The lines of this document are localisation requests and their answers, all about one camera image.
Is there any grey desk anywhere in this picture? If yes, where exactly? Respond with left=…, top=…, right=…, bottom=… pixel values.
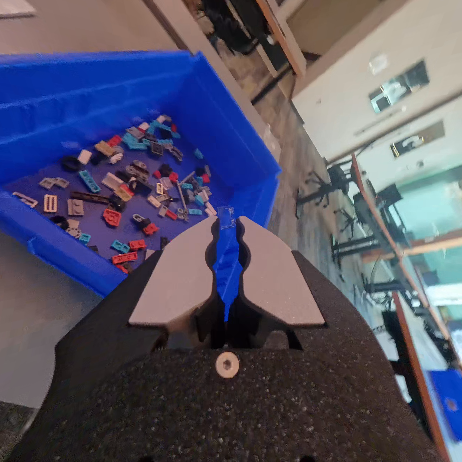
left=0, top=0, right=282, bottom=410

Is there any blue plastic bin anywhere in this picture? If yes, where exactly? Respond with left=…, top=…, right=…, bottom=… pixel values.
left=0, top=51, right=282, bottom=322
left=429, top=370, right=462, bottom=452

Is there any clear plastic bag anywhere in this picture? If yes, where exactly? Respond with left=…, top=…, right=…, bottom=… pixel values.
left=263, top=126, right=281, bottom=161

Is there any pile of toy bricks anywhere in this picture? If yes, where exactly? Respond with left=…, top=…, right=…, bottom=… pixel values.
left=13, top=115, right=218, bottom=275

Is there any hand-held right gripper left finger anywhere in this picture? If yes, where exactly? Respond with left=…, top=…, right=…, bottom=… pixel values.
left=129, top=216, right=226, bottom=350

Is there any black office chair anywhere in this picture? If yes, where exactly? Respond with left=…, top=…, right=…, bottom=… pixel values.
left=202, top=0, right=289, bottom=55
left=296, top=160, right=354, bottom=217

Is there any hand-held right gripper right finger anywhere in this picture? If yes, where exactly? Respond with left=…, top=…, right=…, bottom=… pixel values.
left=229, top=216, right=326, bottom=348

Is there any clear toy brick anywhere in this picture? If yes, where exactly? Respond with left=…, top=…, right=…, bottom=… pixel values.
left=218, top=206, right=237, bottom=230

